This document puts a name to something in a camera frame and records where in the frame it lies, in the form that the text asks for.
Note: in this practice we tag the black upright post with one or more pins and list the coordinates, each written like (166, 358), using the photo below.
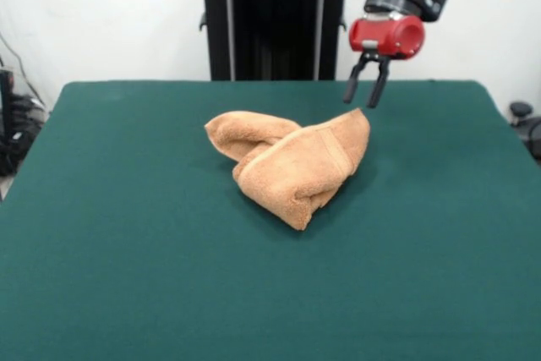
(6, 99)

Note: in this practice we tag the grey swivel chair base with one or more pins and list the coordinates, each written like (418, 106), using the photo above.
(528, 124)

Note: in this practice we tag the tan terry towel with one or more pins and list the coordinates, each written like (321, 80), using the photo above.
(296, 158)

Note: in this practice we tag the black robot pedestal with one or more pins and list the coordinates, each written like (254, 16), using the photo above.
(274, 31)

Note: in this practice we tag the dark green table cloth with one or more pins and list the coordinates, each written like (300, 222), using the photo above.
(127, 251)

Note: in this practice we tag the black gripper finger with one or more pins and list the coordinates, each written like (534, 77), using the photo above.
(353, 82)
(380, 82)

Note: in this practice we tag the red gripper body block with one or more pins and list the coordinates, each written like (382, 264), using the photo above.
(384, 35)

